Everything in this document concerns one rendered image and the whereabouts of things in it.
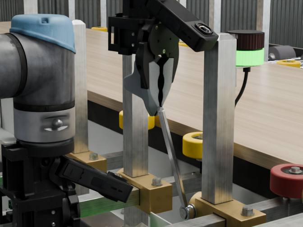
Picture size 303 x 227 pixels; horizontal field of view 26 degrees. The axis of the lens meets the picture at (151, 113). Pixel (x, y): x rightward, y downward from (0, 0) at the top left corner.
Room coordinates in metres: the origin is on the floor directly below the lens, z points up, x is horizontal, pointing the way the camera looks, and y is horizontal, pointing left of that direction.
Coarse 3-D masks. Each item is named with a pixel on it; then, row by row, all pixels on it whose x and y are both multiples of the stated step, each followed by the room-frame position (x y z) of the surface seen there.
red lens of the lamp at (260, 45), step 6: (234, 36) 0.99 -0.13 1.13; (240, 36) 0.98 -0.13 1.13; (246, 36) 0.98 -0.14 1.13; (252, 36) 0.98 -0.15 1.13; (258, 36) 0.99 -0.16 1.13; (264, 36) 1.00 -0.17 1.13; (240, 42) 0.98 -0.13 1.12; (246, 42) 0.98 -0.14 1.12; (252, 42) 0.98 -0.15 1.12; (258, 42) 0.99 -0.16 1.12; (240, 48) 0.98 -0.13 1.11; (246, 48) 0.98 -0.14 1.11; (252, 48) 0.98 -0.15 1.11; (258, 48) 0.99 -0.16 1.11
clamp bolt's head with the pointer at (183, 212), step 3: (189, 204) 1.00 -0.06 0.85; (192, 204) 0.99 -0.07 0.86; (183, 207) 0.99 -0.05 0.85; (192, 207) 0.99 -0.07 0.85; (195, 207) 0.99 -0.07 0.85; (180, 210) 0.99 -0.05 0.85; (183, 210) 0.99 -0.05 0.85; (195, 210) 0.99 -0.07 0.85; (180, 213) 0.99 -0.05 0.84; (183, 213) 0.98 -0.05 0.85; (186, 213) 0.98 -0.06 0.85; (195, 213) 0.99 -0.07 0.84; (183, 216) 0.98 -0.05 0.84; (186, 216) 0.98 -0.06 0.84; (195, 216) 0.99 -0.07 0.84
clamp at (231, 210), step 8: (200, 192) 1.02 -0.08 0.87; (192, 200) 1.01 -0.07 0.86; (200, 200) 0.98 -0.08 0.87; (232, 200) 0.98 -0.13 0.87; (200, 208) 0.98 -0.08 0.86; (208, 208) 0.96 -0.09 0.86; (216, 208) 0.95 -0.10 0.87; (224, 208) 0.95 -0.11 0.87; (232, 208) 0.95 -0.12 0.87; (240, 208) 0.95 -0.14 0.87; (200, 216) 0.98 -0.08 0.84; (224, 216) 0.93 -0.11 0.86; (232, 216) 0.91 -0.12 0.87; (240, 216) 0.91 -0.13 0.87; (256, 216) 0.91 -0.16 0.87; (264, 216) 0.92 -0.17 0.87; (232, 224) 0.91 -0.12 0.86; (240, 224) 0.90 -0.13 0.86; (248, 224) 0.90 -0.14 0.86; (256, 224) 0.91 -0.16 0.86
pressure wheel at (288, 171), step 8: (272, 168) 1.03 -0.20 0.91; (280, 168) 1.03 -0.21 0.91; (288, 168) 1.04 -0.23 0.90; (296, 168) 1.02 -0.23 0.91; (272, 176) 1.01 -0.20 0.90; (280, 176) 0.99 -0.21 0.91; (288, 176) 0.99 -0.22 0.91; (296, 176) 0.99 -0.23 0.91; (272, 184) 1.01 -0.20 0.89; (280, 184) 0.99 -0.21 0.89; (288, 184) 0.98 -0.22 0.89; (296, 184) 0.98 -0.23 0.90; (280, 192) 0.99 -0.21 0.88; (288, 192) 0.98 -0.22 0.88; (296, 192) 0.98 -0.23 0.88
